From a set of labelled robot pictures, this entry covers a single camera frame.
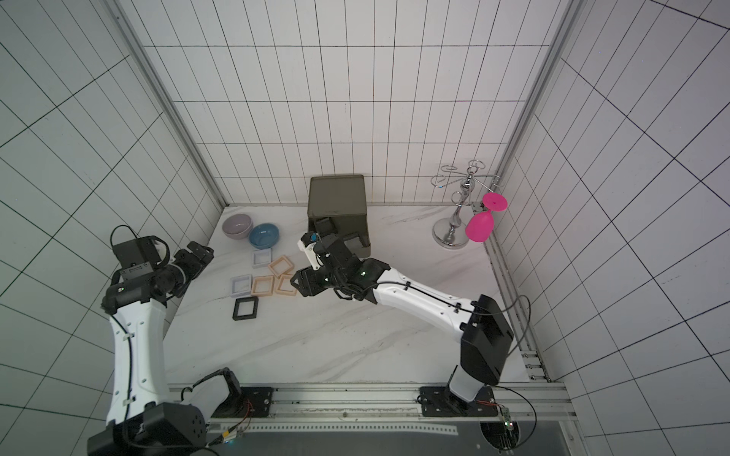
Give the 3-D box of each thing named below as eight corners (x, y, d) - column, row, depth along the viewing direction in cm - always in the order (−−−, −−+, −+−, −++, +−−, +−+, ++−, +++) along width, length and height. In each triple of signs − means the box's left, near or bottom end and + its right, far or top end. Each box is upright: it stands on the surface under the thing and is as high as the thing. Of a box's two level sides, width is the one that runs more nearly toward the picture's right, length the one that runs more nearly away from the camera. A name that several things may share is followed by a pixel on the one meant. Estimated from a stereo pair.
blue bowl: (247, 245, 108) (244, 239, 105) (261, 226, 114) (258, 220, 111) (270, 251, 106) (267, 245, 103) (283, 232, 112) (280, 225, 109)
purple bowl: (222, 238, 108) (218, 232, 105) (230, 219, 115) (226, 213, 112) (250, 238, 108) (247, 232, 105) (257, 219, 115) (254, 213, 112)
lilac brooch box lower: (228, 295, 95) (225, 292, 93) (234, 278, 99) (232, 274, 98) (250, 295, 95) (248, 293, 93) (255, 278, 100) (253, 275, 98)
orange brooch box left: (250, 295, 95) (248, 293, 94) (255, 278, 99) (253, 275, 98) (272, 295, 95) (271, 293, 94) (276, 278, 99) (275, 275, 98)
